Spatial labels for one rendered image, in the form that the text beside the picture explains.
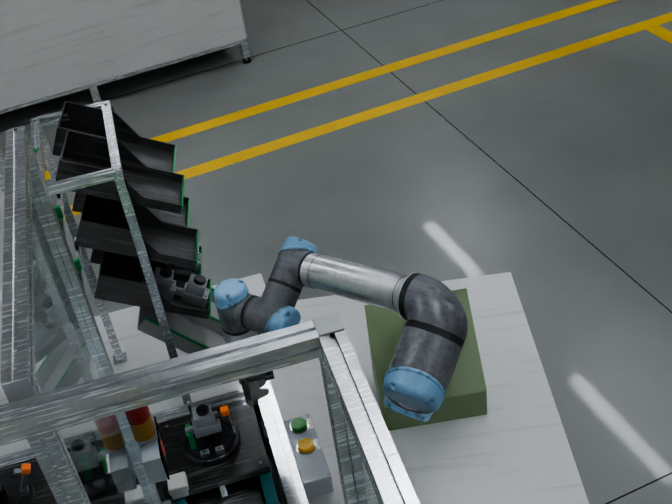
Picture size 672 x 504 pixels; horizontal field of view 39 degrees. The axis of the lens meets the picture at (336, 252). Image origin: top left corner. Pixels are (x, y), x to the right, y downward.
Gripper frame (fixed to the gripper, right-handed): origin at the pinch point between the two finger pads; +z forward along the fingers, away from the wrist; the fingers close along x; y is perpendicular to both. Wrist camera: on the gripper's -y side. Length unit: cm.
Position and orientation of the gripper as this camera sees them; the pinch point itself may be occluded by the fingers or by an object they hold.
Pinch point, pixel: (248, 402)
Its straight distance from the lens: 228.6
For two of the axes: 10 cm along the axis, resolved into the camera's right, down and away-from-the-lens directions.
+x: -2.7, -5.6, 7.8
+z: 1.2, 7.9, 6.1
